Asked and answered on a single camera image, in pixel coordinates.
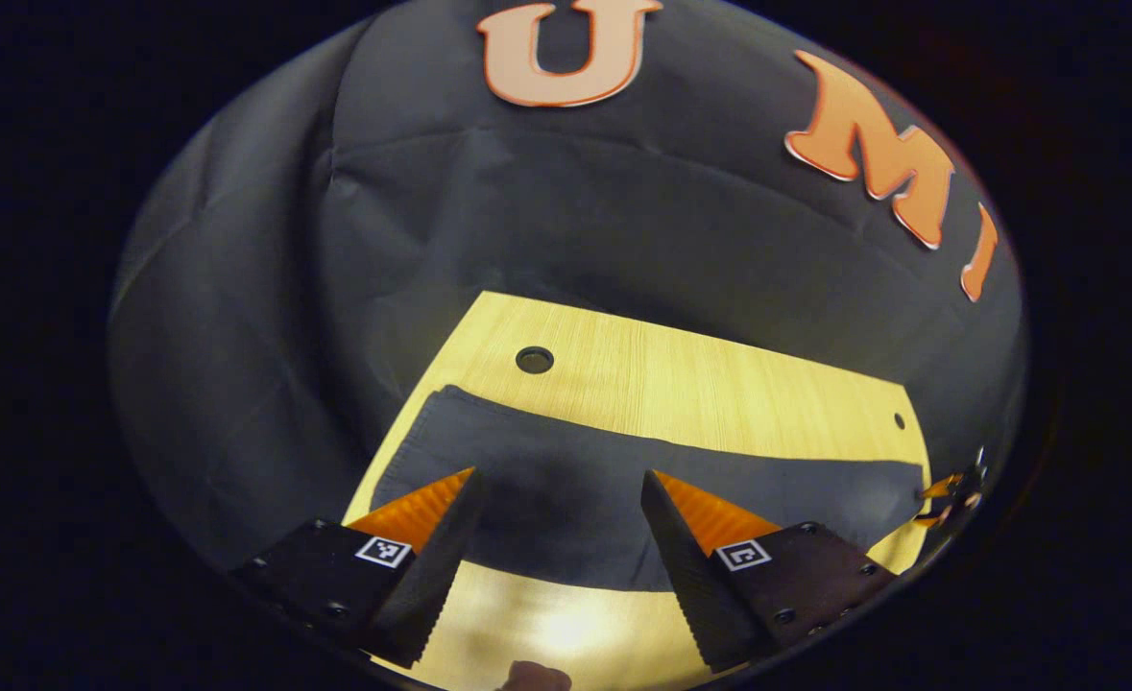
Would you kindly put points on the black jeans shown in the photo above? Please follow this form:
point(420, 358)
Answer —
point(566, 499)

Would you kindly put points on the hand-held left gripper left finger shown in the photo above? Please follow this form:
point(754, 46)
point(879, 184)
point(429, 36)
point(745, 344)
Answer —
point(450, 557)

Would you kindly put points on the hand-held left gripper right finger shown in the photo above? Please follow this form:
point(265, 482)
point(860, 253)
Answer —
point(686, 566)

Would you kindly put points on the black backdrop cloth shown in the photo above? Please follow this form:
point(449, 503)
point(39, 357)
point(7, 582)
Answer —
point(566, 211)

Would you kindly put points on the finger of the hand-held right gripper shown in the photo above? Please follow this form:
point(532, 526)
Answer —
point(935, 518)
point(940, 486)

